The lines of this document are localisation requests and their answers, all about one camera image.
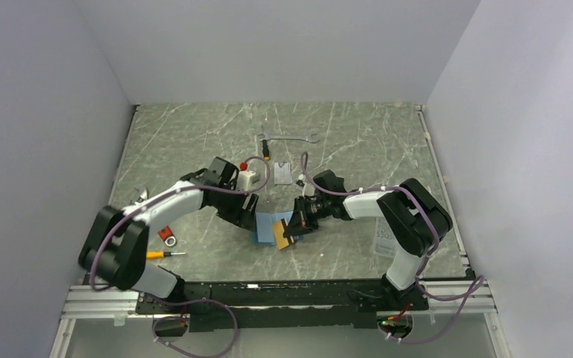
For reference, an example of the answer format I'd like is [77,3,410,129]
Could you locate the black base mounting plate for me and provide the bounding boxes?
[136,278,429,333]

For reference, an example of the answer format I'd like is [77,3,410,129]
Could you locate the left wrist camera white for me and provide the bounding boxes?
[237,169,260,192]

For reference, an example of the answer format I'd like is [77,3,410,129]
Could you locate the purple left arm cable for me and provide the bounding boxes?
[88,156,272,358]

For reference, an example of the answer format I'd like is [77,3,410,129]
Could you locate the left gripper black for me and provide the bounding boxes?
[211,184,258,232]

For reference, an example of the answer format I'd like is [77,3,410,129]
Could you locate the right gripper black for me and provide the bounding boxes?
[284,195,331,239]

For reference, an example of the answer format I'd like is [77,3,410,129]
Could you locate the red adjustable wrench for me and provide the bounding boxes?
[158,226,177,248]

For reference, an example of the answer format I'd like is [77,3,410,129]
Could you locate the aluminium frame rail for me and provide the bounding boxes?
[50,279,512,357]

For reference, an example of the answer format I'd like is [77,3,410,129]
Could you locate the single gold credit card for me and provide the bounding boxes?
[272,219,296,251]

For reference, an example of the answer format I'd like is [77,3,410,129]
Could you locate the blue leather card holder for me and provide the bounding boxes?
[251,211,303,248]

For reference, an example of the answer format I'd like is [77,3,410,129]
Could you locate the silver credit card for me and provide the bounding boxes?
[274,162,293,185]

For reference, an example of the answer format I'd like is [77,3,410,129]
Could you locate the silver open-end wrench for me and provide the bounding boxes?
[257,132,321,143]

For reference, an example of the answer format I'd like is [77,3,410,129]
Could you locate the clear plastic screw box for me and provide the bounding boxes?
[372,217,398,259]

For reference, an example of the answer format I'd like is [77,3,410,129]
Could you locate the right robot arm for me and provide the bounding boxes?
[282,170,453,310]

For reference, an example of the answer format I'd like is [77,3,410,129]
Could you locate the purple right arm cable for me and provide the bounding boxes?
[300,151,486,345]

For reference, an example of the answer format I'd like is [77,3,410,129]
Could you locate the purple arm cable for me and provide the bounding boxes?
[300,151,486,345]
[88,156,272,358]

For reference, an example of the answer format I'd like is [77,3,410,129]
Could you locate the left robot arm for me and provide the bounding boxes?
[78,157,268,313]

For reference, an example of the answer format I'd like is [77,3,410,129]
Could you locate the yellow handle screwdriver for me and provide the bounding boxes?
[146,251,186,260]

